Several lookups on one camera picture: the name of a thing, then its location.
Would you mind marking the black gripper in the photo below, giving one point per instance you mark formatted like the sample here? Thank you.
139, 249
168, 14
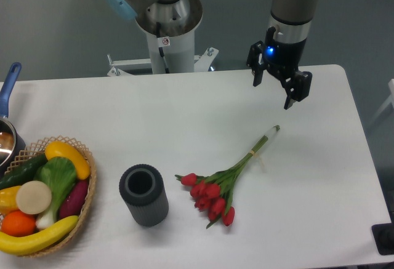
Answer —
282, 60

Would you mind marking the red tulip bouquet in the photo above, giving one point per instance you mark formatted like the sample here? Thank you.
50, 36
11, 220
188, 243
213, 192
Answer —
214, 193

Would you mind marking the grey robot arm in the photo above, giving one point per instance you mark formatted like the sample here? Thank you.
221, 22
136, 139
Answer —
293, 17

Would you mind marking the white furniture at right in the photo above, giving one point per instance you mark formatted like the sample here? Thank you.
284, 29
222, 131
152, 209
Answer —
386, 108

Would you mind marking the dark grey ribbed vase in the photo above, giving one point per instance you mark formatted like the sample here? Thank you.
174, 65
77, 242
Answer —
142, 189

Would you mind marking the black device at edge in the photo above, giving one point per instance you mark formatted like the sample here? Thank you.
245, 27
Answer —
383, 237

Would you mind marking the yellow squash top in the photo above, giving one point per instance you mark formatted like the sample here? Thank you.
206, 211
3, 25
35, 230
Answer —
64, 150

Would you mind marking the green bok choy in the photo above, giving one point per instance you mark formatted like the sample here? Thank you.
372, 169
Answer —
59, 174

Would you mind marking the purple sweet potato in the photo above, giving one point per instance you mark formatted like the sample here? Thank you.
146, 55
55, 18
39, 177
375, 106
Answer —
74, 202

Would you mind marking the woven wicker basket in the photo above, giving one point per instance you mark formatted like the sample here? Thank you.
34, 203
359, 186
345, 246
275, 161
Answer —
37, 148

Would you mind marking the green cucumber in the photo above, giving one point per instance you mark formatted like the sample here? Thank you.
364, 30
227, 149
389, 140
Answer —
24, 172

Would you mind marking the round beige disc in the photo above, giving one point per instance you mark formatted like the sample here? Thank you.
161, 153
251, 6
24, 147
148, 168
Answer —
33, 197

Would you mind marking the small yellow gourd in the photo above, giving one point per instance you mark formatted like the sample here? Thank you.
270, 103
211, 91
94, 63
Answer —
8, 199

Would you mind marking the orange fruit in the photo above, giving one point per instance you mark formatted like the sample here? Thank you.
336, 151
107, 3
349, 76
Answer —
18, 224

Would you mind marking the long yellow squash front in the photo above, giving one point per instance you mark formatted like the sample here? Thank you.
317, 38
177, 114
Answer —
36, 242

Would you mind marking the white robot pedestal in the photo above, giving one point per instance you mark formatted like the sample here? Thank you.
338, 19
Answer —
170, 33

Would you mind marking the blue handled saucepan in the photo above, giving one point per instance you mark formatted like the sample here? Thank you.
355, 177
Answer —
11, 141

